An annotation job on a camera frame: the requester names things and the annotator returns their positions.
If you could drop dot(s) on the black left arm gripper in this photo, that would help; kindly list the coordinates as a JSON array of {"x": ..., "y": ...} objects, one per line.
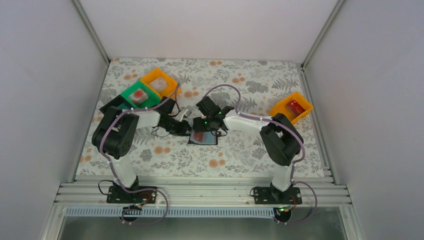
[{"x": 184, "y": 126}]

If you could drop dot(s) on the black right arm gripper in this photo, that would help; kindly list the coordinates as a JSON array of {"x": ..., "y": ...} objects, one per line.
[{"x": 198, "y": 127}]

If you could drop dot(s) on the black leather card holder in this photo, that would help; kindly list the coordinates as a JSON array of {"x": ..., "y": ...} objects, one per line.
[{"x": 210, "y": 138}]

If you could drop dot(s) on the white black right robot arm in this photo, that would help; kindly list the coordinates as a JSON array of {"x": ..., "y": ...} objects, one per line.
[{"x": 283, "y": 143}]

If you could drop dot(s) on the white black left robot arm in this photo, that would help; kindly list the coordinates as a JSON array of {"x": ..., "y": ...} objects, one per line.
[{"x": 115, "y": 133}]

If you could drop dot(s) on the white card in orange bin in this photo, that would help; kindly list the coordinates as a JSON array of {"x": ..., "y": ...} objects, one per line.
[{"x": 159, "y": 84}]

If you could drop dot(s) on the white red card in green bin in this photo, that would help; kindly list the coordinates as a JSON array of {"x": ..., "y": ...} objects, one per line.
[{"x": 138, "y": 96}]

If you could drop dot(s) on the red cards in bin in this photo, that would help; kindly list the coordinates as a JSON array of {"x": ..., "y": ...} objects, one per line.
[{"x": 295, "y": 108}]

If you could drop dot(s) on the floral patterned table mat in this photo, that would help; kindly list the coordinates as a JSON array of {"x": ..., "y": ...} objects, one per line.
[{"x": 256, "y": 85}]

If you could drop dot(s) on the green plastic bin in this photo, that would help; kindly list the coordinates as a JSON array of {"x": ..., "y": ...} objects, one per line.
[{"x": 153, "y": 100}]

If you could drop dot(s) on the orange plastic bin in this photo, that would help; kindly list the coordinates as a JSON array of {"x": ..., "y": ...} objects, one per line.
[
  {"x": 280, "y": 107},
  {"x": 157, "y": 72}
]

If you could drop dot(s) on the black plastic bin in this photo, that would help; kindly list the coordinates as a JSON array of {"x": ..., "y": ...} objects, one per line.
[{"x": 118, "y": 102}]

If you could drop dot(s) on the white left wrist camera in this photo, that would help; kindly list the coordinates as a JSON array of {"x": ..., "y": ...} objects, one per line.
[{"x": 182, "y": 115}]

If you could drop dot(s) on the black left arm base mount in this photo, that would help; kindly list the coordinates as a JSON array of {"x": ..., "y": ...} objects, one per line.
[{"x": 116, "y": 195}]

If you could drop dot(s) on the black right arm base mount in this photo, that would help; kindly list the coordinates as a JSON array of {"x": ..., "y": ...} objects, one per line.
[{"x": 272, "y": 196}]

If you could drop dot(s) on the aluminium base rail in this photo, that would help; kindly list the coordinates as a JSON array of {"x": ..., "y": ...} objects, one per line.
[{"x": 196, "y": 197}]

